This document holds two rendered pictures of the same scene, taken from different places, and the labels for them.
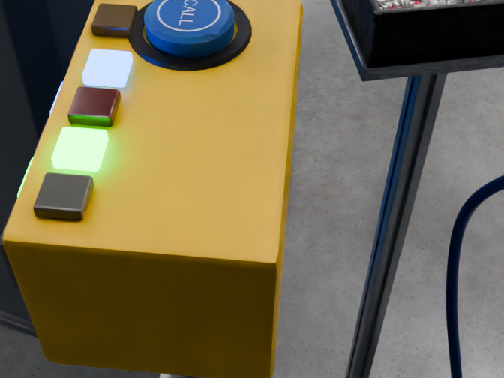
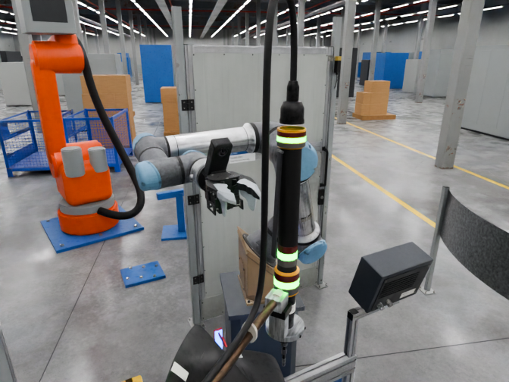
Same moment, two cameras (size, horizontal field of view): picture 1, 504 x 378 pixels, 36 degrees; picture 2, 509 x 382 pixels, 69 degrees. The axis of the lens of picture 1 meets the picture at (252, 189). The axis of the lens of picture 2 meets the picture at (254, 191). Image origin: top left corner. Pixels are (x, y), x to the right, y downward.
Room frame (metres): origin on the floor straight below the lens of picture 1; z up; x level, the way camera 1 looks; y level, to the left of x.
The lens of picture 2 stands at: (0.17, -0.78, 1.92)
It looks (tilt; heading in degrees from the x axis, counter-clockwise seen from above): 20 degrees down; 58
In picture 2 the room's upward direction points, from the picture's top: straight up
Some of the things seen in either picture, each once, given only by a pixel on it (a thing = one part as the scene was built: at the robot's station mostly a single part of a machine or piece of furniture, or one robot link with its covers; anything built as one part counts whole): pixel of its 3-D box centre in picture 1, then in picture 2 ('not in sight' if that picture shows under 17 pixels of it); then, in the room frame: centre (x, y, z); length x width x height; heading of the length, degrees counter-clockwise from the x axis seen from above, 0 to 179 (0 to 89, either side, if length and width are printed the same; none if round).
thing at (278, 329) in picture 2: not in sight; (283, 309); (0.50, -0.36, 1.50); 0.09 x 0.07 x 0.10; 30
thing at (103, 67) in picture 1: (107, 67); not in sight; (0.25, 0.06, 1.08); 0.02 x 0.02 x 0.01; 85
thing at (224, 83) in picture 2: not in sight; (263, 176); (1.60, 1.36, 1.10); 1.21 x 0.06 x 2.20; 175
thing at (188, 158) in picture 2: not in sight; (195, 167); (0.54, 0.10, 1.65); 0.11 x 0.09 x 0.08; 85
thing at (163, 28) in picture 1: (190, 25); not in sight; (0.29, 0.03, 1.08); 0.04 x 0.04 x 0.02
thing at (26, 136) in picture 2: not in sight; (42, 140); (0.41, 6.99, 0.49); 1.27 x 0.88 x 0.98; 67
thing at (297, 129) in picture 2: not in sight; (291, 137); (0.50, -0.35, 1.81); 0.04 x 0.04 x 0.03
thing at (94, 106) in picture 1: (94, 106); not in sight; (0.23, 0.06, 1.08); 0.02 x 0.02 x 0.01; 85
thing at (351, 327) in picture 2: not in sight; (351, 333); (1.06, -0.03, 0.96); 0.03 x 0.03 x 0.20; 85
